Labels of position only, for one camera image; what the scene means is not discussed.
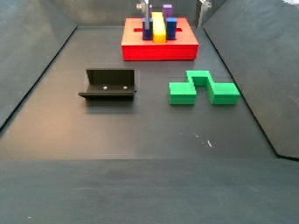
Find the blue block right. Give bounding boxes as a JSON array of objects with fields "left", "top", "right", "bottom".
[{"left": 143, "top": 18, "right": 153, "bottom": 40}]

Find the red base board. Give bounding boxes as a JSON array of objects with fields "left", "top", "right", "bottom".
[{"left": 121, "top": 17, "right": 199, "bottom": 61}]

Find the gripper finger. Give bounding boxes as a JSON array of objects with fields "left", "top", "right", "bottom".
[
  {"left": 197, "top": 0, "right": 211, "bottom": 26},
  {"left": 136, "top": 0, "right": 149, "bottom": 30}
]

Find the purple block left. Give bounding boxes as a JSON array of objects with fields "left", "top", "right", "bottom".
[{"left": 163, "top": 4, "right": 173, "bottom": 18}]

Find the yellow arch block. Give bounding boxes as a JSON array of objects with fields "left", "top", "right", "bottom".
[{"left": 152, "top": 12, "right": 165, "bottom": 44}]

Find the blue block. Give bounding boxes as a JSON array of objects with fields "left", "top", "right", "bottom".
[
  {"left": 165, "top": 17, "right": 177, "bottom": 40},
  {"left": 143, "top": 18, "right": 153, "bottom": 40}
]

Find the green bridge block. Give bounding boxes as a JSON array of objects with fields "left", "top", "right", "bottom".
[{"left": 168, "top": 70, "right": 240, "bottom": 105}]

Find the black angled fixture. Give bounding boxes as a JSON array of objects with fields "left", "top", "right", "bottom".
[{"left": 79, "top": 68, "right": 136, "bottom": 99}]

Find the blue block left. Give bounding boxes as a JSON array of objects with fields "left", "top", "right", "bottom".
[{"left": 165, "top": 17, "right": 177, "bottom": 40}]

